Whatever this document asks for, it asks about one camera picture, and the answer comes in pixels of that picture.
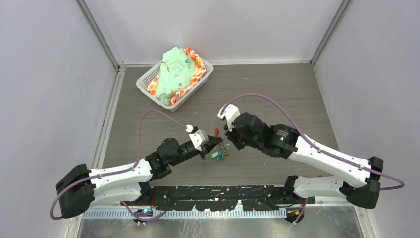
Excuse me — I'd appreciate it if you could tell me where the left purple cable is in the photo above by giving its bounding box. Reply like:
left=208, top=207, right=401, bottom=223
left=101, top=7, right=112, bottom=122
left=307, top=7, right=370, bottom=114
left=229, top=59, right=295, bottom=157
left=49, top=109, right=189, bottom=225

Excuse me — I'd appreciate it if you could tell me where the white plastic basket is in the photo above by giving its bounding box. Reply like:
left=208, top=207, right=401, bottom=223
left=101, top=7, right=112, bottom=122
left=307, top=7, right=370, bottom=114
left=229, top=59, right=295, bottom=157
left=136, top=59, right=214, bottom=112

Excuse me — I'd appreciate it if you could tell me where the green floral cloth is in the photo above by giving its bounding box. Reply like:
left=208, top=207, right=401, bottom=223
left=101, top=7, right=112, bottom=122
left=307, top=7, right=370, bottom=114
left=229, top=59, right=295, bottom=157
left=156, top=47, right=196, bottom=98

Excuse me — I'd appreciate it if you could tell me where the purple cable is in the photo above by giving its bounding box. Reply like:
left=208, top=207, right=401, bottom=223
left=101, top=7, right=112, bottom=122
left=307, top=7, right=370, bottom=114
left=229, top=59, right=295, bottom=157
left=49, top=109, right=189, bottom=225
left=220, top=93, right=406, bottom=225

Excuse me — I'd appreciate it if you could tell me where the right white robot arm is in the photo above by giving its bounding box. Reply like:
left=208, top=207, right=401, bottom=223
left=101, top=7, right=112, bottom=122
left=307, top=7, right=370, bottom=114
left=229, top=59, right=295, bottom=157
left=221, top=112, right=383, bottom=209

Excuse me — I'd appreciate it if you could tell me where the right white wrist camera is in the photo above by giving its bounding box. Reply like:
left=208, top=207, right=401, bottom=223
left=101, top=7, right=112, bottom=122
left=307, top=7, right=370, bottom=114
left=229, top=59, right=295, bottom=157
left=217, top=104, right=241, bottom=131

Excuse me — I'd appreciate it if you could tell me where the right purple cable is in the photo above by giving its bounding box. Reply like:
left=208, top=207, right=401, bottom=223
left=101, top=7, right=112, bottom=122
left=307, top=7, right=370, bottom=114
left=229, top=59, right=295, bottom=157
left=220, top=93, right=406, bottom=225

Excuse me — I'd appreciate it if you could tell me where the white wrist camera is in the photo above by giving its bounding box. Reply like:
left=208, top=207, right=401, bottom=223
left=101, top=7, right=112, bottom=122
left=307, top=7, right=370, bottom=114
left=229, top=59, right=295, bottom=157
left=217, top=104, right=241, bottom=131
left=185, top=124, right=209, bottom=152

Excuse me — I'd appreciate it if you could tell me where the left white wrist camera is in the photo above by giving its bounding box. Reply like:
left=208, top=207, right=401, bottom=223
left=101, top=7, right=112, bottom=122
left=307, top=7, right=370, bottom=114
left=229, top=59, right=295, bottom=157
left=185, top=124, right=209, bottom=152

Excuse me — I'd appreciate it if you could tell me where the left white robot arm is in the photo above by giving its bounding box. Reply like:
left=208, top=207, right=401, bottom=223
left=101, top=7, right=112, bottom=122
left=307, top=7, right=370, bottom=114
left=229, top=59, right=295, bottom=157
left=53, top=135, right=223, bottom=219

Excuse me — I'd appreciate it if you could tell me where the orange floral cloth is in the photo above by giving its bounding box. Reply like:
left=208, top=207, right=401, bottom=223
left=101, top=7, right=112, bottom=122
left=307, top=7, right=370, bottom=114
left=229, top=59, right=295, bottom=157
left=146, top=48, right=206, bottom=106

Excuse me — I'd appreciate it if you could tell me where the white slotted cable duct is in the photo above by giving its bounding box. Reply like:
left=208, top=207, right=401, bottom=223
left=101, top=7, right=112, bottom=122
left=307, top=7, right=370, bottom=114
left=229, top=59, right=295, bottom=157
left=82, top=207, right=287, bottom=219

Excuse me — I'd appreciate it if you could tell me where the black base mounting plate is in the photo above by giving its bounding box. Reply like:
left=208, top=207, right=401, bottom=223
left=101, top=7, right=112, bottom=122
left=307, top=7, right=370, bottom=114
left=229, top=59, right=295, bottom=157
left=126, top=185, right=304, bottom=212

